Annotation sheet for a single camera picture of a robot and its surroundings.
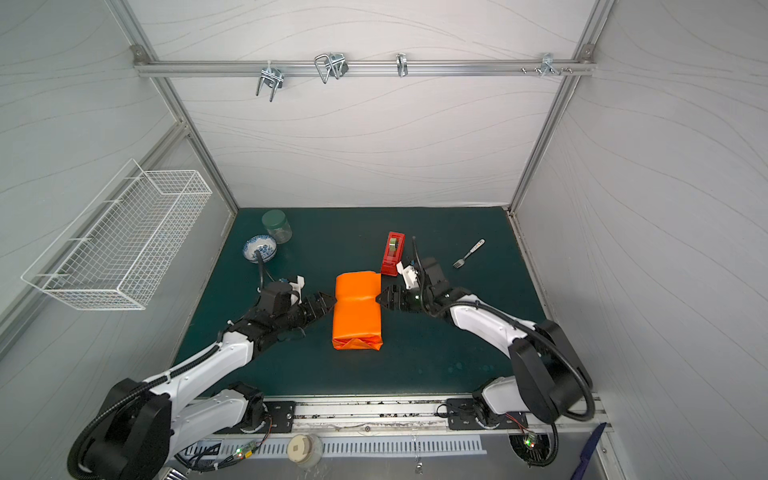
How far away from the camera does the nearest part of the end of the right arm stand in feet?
2.12

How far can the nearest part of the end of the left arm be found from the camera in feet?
2.05

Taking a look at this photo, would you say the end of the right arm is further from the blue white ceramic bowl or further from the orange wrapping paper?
the blue white ceramic bowl

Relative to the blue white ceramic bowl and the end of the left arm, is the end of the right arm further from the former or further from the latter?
the blue white ceramic bowl

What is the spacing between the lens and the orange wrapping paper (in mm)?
824

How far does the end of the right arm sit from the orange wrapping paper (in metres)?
0.12

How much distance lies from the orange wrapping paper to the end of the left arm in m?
0.10
